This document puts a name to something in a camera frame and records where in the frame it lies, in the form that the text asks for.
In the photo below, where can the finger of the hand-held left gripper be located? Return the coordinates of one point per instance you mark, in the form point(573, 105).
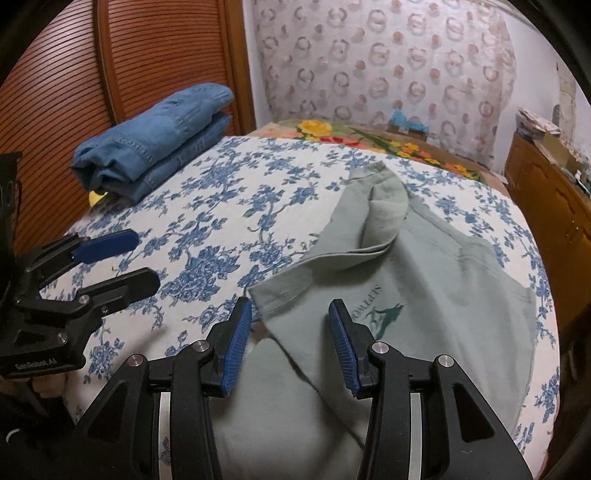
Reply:
point(108, 242)
point(124, 286)

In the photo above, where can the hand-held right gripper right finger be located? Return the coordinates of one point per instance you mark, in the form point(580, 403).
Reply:
point(344, 346)

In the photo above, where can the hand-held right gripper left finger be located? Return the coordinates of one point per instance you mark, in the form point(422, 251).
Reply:
point(235, 344)

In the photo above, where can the grey-green pants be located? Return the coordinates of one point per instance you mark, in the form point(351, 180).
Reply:
point(438, 323)

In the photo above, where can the yellow object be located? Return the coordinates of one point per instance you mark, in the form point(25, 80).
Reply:
point(97, 198)

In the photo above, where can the folded blue jeans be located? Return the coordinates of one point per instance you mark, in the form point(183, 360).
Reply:
point(152, 138)

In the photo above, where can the blue floral bedsheet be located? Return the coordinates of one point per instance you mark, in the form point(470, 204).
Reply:
point(258, 203)

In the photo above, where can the wooden louvred wardrobe door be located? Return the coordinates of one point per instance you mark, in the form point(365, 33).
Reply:
point(138, 55)

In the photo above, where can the orange floral blanket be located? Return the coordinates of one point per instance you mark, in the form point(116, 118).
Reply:
point(332, 131)

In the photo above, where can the blue toy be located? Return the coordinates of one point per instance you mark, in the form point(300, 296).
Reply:
point(406, 123)

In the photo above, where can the wooden cabinet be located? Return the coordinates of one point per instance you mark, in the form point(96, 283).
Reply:
point(549, 203)

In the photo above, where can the cardboard box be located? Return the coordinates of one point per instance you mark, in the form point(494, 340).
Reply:
point(556, 150)

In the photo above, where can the cluttered small items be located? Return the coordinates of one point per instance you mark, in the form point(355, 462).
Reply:
point(584, 175)

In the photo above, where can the stack of papers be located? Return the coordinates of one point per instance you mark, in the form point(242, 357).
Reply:
point(535, 122)

